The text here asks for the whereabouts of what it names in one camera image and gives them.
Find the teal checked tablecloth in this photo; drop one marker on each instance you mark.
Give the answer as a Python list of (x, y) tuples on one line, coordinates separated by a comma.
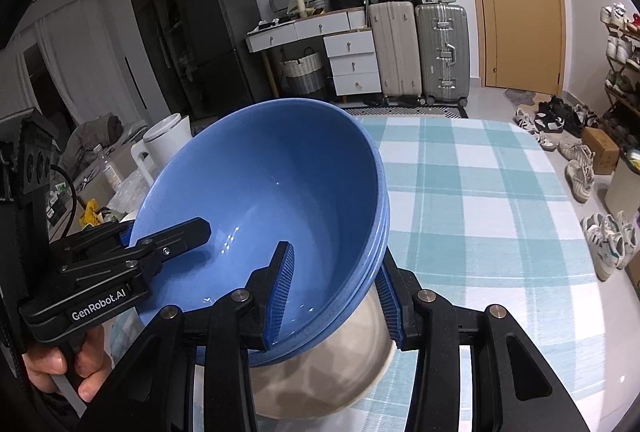
[(475, 212)]

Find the white electric kettle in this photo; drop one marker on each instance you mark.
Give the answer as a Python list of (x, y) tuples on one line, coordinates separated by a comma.
[(165, 137)]

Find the silver suitcase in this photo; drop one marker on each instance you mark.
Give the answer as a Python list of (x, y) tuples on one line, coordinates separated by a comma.
[(440, 27)]

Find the beige suitcase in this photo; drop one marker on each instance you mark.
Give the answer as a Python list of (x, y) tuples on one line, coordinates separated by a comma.
[(395, 47)]

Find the wooden door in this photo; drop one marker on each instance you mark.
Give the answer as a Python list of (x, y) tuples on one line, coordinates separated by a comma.
[(525, 12)]

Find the person's left hand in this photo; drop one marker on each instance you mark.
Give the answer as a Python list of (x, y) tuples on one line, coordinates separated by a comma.
[(95, 362)]

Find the clear plastic bottle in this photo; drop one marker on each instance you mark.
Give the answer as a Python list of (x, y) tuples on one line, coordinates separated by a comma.
[(109, 170)]

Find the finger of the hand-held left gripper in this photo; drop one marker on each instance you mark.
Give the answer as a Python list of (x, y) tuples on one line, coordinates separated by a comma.
[(185, 234), (126, 232)]

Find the grey jacket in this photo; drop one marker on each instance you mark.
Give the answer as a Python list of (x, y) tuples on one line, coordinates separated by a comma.
[(95, 132)]

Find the small brown cardboard box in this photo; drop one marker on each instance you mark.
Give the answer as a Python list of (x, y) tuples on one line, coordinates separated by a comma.
[(600, 150)]

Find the clear plastic bag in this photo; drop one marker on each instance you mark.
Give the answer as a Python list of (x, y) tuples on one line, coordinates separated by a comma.
[(125, 194)]

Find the black refrigerator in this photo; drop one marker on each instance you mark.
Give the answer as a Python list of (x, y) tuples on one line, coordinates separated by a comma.
[(215, 37)]

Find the striped floor mat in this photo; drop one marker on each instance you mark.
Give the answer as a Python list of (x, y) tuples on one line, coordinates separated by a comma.
[(435, 111)]

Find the yellow packet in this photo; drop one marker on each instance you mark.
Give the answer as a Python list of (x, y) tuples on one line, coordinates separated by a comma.
[(90, 212)]

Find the white curtain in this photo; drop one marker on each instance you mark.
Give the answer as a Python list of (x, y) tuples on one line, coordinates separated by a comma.
[(75, 62)]

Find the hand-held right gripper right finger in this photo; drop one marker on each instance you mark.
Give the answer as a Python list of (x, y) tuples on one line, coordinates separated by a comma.
[(387, 307)]

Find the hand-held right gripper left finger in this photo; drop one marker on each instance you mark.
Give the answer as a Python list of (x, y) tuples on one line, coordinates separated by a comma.
[(280, 292)]

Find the woven laundry basket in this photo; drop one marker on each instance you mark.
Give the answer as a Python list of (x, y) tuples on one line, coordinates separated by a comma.
[(302, 72)]

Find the white desk with drawers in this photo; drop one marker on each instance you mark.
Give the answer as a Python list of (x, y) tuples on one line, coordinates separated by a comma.
[(350, 47)]

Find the scattered shoes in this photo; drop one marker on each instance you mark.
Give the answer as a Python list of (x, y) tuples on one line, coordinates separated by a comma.
[(580, 172)]

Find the dark tall cabinet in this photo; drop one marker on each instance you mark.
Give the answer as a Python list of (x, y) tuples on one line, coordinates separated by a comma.
[(150, 12)]

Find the beige plate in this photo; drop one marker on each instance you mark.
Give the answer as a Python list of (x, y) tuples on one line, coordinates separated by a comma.
[(325, 377)]

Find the wooden shoe rack with shoes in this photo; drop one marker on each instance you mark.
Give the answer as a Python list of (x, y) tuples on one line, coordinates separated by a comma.
[(620, 47)]

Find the beige bottle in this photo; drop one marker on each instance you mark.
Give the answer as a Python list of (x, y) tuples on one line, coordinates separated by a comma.
[(300, 5)]

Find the blue bowl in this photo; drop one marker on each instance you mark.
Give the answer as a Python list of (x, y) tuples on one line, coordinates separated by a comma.
[(320, 348), (275, 172), (384, 224)]

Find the grey door mat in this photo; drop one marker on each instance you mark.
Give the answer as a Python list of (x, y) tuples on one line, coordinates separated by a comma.
[(522, 96)]

